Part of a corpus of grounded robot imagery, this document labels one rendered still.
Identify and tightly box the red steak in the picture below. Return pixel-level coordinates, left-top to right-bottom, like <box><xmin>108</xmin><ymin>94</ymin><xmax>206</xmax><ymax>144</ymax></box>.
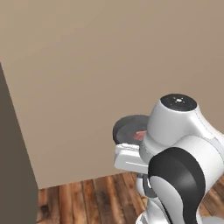
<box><xmin>132</xmin><ymin>129</ymin><xmax>148</xmax><ymax>142</ymax></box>

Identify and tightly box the dark grey frying pan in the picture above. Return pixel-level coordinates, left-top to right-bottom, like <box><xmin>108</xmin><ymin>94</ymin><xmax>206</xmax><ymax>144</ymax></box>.
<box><xmin>112</xmin><ymin>115</ymin><xmax>151</xmax><ymax>146</ymax></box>

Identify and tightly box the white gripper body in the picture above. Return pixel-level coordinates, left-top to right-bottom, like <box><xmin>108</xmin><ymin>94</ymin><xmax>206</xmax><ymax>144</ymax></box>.
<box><xmin>113</xmin><ymin>143</ymin><xmax>150</xmax><ymax>175</ymax></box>

